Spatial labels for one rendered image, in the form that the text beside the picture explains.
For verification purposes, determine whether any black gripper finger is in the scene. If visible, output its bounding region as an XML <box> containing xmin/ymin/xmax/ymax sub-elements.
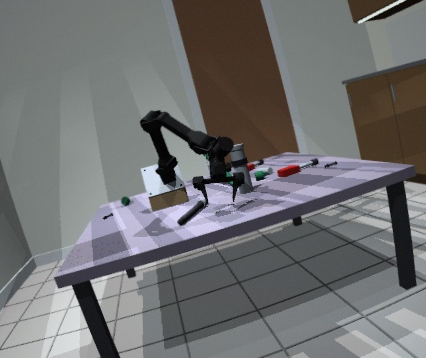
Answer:
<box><xmin>196</xmin><ymin>183</ymin><xmax>208</xmax><ymax>204</ymax></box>
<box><xmin>233</xmin><ymin>180</ymin><xmax>241</xmax><ymax>202</ymax></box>

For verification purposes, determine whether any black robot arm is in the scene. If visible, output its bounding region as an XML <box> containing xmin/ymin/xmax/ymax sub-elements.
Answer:
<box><xmin>140</xmin><ymin>110</ymin><xmax>234</xmax><ymax>185</ymax></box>

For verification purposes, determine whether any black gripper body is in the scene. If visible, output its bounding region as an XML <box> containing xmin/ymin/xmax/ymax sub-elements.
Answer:
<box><xmin>192</xmin><ymin>160</ymin><xmax>245</xmax><ymax>189</ymax></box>

